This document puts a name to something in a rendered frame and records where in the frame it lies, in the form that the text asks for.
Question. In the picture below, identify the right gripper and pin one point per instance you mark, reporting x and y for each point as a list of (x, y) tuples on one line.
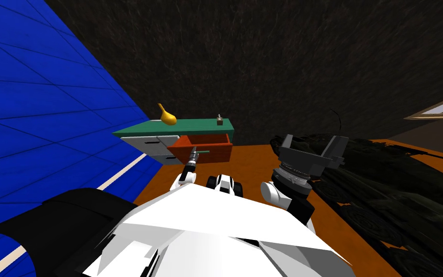
[(302, 161)]

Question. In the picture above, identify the orange drawer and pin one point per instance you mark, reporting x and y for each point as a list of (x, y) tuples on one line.
[(215, 154)]

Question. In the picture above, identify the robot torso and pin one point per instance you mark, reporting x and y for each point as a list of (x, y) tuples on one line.
[(206, 223)]

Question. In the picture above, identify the green top grey cabinet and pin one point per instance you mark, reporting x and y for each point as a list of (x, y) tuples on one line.
[(190, 125)]

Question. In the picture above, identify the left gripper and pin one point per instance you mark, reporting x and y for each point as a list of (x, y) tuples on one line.
[(193, 156)]

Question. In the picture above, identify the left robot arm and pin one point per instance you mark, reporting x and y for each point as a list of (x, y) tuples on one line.
[(64, 227)]

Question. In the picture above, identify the small dark brown box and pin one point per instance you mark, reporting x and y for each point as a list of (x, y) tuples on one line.
[(219, 122)]

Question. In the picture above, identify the brown framed window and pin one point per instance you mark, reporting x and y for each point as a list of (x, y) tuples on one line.
[(442, 107)]

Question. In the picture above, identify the yellow gourd vase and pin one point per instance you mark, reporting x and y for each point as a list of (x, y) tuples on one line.
[(169, 118)]

